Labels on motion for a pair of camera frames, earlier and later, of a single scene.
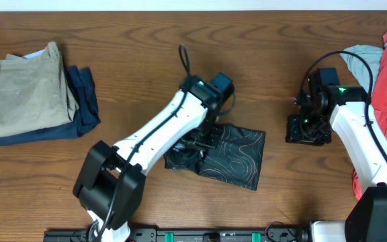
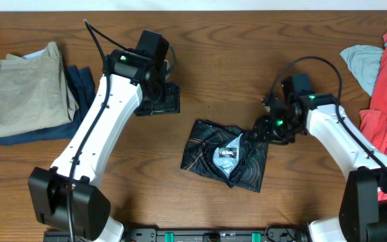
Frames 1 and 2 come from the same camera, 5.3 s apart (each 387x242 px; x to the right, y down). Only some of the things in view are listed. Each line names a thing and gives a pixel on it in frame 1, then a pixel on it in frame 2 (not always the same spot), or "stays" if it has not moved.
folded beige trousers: x=24 y=93 stays
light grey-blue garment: x=372 y=56 stays
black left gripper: x=211 y=144 → x=173 y=104
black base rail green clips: x=188 y=235 stays
